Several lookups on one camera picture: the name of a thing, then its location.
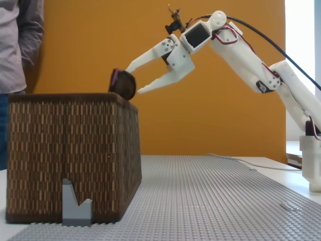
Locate dark blue glasses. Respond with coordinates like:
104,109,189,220
108,67,137,101

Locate white cable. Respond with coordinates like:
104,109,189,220
207,153,304,172

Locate brown woven bin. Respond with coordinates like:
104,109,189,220
5,92,143,225

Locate person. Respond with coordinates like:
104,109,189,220
0,0,45,171

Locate small black camera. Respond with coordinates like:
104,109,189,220
165,4,194,35

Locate stacked flat boards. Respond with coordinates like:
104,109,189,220
285,152,303,169

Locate black cable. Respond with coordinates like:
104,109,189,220
226,15,321,91

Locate small clear brick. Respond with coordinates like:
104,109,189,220
280,202,299,211

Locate grey studded baseplate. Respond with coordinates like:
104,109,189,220
7,204,321,241
139,154,321,208

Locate grey brick bracket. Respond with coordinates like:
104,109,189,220
61,177,93,227

